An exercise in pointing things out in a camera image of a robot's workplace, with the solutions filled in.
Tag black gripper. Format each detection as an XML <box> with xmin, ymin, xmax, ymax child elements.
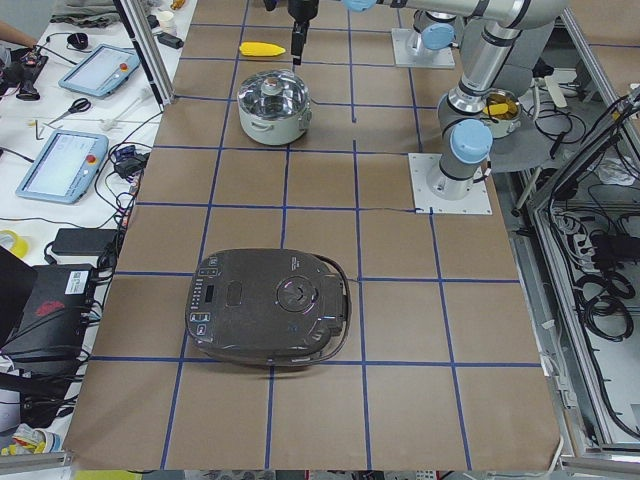
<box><xmin>287</xmin><ymin>0</ymin><xmax>318</xmax><ymax>66</ymax></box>

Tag yellow toy corn cob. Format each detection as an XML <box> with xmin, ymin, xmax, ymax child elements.
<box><xmin>239</xmin><ymin>41</ymin><xmax>286</xmax><ymax>57</ymax></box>

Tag glass pot lid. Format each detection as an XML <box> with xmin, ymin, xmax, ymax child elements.
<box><xmin>237</xmin><ymin>69</ymin><xmax>310</xmax><ymax>120</ymax></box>

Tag grey-green cooking pot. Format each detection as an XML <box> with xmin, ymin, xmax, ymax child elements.
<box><xmin>237</xmin><ymin>98</ymin><xmax>312</xmax><ymax>146</ymax></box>

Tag small pot with yellow food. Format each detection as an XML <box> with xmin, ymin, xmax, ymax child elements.
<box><xmin>480</xmin><ymin>89</ymin><xmax>521</xmax><ymax>139</ymax></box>

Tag paper cup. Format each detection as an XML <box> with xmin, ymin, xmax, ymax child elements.
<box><xmin>156</xmin><ymin>11</ymin><xmax>177</xmax><ymax>36</ymax></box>

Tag blue teach pendant upper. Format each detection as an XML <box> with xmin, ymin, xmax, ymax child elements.
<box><xmin>58</xmin><ymin>44</ymin><xmax>140</xmax><ymax>98</ymax></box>

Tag blue teach pendant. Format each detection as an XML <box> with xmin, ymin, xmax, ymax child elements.
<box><xmin>16</xmin><ymin>129</ymin><xmax>109</xmax><ymax>204</ymax></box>
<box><xmin>58</xmin><ymin>44</ymin><xmax>140</xmax><ymax>98</ymax></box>

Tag black round bowl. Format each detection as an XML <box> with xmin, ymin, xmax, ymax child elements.
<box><xmin>66</xmin><ymin>32</ymin><xmax>89</xmax><ymax>51</ymax></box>

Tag blue teach pendant lower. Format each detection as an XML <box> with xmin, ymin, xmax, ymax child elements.
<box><xmin>16</xmin><ymin>129</ymin><xmax>109</xmax><ymax>204</ymax></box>

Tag dark brown rice cooker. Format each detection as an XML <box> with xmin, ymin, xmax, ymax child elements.
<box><xmin>185</xmin><ymin>248</ymin><xmax>352</xmax><ymax>367</ymax></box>

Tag black power adapter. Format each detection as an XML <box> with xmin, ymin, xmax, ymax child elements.
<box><xmin>51</xmin><ymin>228</ymin><xmax>117</xmax><ymax>256</ymax></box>

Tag yellow tape roll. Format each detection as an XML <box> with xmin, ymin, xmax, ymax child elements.
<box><xmin>0</xmin><ymin>230</ymin><xmax>29</xmax><ymax>259</ymax></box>

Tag black red computer box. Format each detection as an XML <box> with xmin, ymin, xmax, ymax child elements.
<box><xmin>1</xmin><ymin>249</ymin><xmax>97</xmax><ymax>363</ymax></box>

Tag aluminium frame post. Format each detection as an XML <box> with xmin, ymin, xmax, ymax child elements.
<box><xmin>113</xmin><ymin>0</ymin><xmax>175</xmax><ymax>107</ymax></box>

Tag black-handled scissors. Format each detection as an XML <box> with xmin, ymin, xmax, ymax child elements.
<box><xmin>48</xmin><ymin>97</ymin><xmax>92</xmax><ymax>125</ymax></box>

